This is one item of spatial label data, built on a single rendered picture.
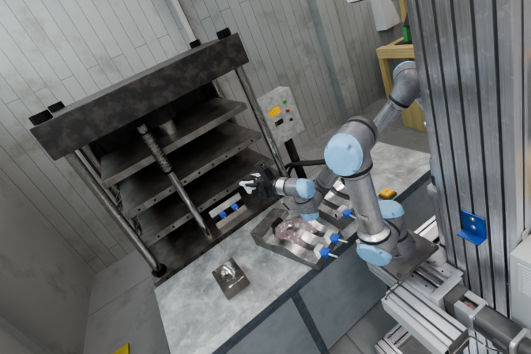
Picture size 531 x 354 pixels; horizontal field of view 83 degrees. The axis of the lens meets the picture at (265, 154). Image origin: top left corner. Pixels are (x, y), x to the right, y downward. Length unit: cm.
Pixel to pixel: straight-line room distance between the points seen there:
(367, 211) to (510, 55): 56
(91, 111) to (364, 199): 150
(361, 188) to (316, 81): 382
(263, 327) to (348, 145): 126
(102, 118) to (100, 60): 202
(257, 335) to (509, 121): 153
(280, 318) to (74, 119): 158
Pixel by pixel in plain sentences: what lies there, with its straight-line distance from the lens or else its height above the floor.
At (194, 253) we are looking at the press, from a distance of 233.
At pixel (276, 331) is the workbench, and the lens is 196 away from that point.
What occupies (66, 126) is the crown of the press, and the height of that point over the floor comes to 194.
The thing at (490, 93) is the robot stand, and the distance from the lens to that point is 92.
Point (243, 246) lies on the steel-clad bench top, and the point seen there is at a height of 80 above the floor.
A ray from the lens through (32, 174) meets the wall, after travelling 418.
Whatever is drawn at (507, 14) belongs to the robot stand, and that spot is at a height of 189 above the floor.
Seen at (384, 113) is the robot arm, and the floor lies 150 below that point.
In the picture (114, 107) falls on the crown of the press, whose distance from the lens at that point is 192.
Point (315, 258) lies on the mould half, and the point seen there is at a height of 86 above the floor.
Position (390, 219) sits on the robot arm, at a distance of 124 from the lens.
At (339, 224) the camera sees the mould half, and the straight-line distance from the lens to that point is 186.
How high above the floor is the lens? 209
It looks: 25 degrees down
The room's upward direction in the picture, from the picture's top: 24 degrees counter-clockwise
